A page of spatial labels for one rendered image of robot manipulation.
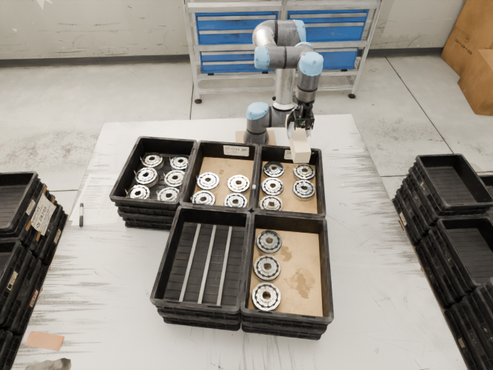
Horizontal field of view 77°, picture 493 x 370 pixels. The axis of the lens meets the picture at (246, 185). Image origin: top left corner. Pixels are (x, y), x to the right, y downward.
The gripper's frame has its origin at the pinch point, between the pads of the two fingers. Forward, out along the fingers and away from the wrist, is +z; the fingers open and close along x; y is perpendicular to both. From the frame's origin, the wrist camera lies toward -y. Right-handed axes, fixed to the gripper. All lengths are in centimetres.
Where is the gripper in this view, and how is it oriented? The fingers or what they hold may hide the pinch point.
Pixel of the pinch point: (297, 135)
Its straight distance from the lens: 133.9
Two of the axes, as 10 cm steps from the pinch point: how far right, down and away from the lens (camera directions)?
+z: 0.0, 6.5, 7.6
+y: 0.6, 7.6, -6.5
